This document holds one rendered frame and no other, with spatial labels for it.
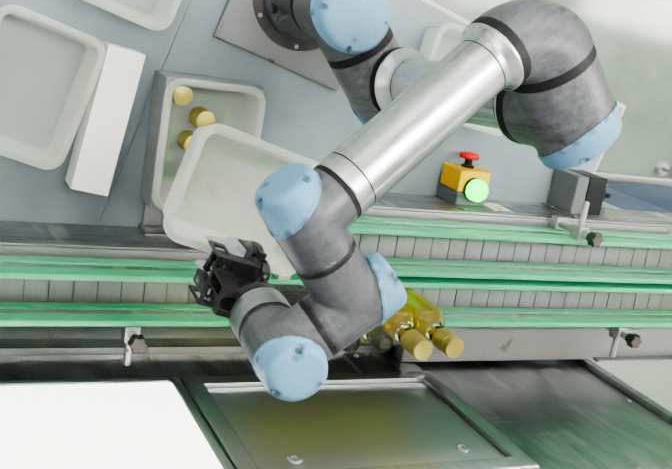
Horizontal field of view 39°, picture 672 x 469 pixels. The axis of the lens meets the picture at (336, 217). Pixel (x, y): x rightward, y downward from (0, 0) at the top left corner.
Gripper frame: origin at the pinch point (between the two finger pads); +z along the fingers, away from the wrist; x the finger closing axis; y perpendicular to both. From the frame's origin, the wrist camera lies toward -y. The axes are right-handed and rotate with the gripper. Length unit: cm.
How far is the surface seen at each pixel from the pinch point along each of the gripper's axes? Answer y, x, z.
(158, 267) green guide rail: 1.9, 12.5, 18.3
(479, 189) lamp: -55, -16, 27
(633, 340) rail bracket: -92, -1, 10
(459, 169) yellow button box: -52, -18, 31
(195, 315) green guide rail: -5.9, 17.5, 14.8
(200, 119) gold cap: 0.6, -10.2, 30.7
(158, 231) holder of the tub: -0.2, 10.8, 30.6
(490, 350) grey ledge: -71, 13, 21
